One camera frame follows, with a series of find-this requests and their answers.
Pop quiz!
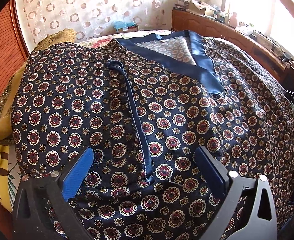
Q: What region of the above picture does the navy medallion patterned silk garment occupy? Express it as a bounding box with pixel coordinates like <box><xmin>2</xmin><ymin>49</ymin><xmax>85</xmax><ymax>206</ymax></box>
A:
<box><xmin>11</xmin><ymin>31</ymin><xmax>294</xmax><ymax>239</ymax></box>

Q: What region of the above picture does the yellow plush toy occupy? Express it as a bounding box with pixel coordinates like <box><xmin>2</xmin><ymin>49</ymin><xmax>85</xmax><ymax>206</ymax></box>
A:
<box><xmin>0</xmin><ymin>145</ymin><xmax>21</xmax><ymax>213</ymax></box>

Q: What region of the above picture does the olive gold patterned pillow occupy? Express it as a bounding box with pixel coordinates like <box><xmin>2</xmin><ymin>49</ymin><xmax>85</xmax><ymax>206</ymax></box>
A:
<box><xmin>0</xmin><ymin>29</ymin><xmax>76</xmax><ymax>146</ymax></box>

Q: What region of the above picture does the red-brown louvered wardrobe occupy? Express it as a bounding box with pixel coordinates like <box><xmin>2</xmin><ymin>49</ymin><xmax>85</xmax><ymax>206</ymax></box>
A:
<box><xmin>0</xmin><ymin>0</ymin><xmax>29</xmax><ymax>95</ymax></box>

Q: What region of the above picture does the palm leaf floral bedspread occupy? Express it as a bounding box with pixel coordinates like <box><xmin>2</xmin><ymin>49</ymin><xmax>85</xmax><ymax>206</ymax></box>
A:
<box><xmin>77</xmin><ymin>30</ymin><xmax>172</xmax><ymax>48</ymax></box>

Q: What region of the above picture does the pink bottle on cabinet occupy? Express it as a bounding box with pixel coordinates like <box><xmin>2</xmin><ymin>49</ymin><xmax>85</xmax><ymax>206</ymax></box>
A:
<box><xmin>228</xmin><ymin>12</ymin><xmax>239</xmax><ymax>29</ymax></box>

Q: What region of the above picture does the cardboard box with teal cloth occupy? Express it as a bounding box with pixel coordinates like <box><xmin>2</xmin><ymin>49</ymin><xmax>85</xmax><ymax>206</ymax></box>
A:
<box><xmin>113</xmin><ymin>21</ymin><xmax>139</xmax><ymax>33</ymax></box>

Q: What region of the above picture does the wooden sideboard cabinet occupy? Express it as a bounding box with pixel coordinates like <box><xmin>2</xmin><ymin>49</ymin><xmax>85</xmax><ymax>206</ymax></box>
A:
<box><xmin>171</xmin><ymin>9</ymin><xmax>285</xmax><ymax>82</ymax></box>

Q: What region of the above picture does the open cardboard box on cabinet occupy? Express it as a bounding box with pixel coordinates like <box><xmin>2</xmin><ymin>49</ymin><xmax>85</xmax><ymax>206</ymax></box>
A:
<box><xmin>188</xmin><ymin>0</ymin><xmax>216</xmax><ymax>17</ymax></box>

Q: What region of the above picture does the sheer circle patterned curtain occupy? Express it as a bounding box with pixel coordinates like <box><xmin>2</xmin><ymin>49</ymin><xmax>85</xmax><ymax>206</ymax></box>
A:
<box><xmin>14</xmin><ymin>0</ymin><xmax>176</xmax><ymax>51</ymax></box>

